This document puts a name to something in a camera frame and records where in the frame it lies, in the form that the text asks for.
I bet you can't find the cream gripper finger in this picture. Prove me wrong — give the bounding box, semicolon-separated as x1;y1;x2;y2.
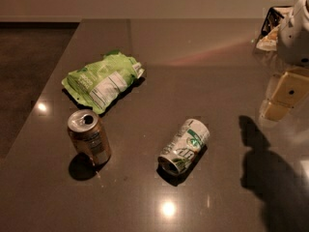
263;67;309;121

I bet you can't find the white green 7up can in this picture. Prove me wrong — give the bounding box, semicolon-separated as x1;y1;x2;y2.
157;119;210;176

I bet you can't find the brown soda can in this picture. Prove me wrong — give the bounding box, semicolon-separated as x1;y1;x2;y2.
68;109;111;165

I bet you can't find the crumpled white wrapper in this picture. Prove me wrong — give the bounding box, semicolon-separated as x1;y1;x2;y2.
256;26;279;51

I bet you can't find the green chip bag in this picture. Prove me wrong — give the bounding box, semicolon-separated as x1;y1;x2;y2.
62;51;144;114

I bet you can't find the black wire basket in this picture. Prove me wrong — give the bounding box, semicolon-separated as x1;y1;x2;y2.
261;6;293;37

